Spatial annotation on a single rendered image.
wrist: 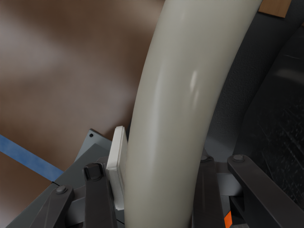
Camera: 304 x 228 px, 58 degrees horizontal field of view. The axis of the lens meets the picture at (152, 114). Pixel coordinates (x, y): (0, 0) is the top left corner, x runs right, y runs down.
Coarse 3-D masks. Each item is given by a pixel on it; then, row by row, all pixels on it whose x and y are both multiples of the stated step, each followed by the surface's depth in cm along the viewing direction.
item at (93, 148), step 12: (84, 144) 138; (96, 144) 136; (108, 144) 135; (84, 156) 122; (96, 156) 127; (72, 168) 111; (60, 180) 102; (72, 180) 105; (84, 180) 108; (48, 192) 94; (36, 204) 88; (24, 216) 82; (120, 216) 101
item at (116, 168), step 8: (120, 128) 22; (120, 136) 20; (112, 144) 19; (120, 144) 19; (112, 152) 18; (120, 152) 18; (112, 160) 17; (120, 160) 17; (112, 168) 16; (120, 168) 16; (112, 176) 16; (120, 176) 16; (112, 184) 16; (120, 184) 16; (120, 192) 16; (120, 200) 16; (120, 208) 17
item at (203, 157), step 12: (204, 156) 15; (204, 168) 14; (204, 180) 13; (216, 180) 13; (204, 192) 13; (216, 192) 12; (204, 204) 12; (216, 204) 12; (204, 216) 11; (216, 216) 11
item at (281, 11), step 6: (264, 0) 104; (270, 0) 103; (276, 0) 103; (282, 0) 102; (288, 0) 102; (264, 6) 104; (270, 6) 104; (276, 6) 103; (282, 6) 103; (288, 6) 103; (264, 12) 105; (270, 12) 104; (276, 12) 104; (282, 12) 103
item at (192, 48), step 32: (192, 0) 8; (224, 0) 8; (256, 0) 8; (160, 32) 9; (192, 32) 8; (224, 32) 8; (160, 64) 9; (192, 64) 9; (224, 64) 9; (160, 96) 9; (192, 96) 9; (160, 128) 9; (192, 128) 9; (128, 160) 11; (160, 160) 10; (192, 160) 10; (128, 192) 11; (160, 192) 10; (192, 192) 11; (128, 224) 11; (160, 224) 11
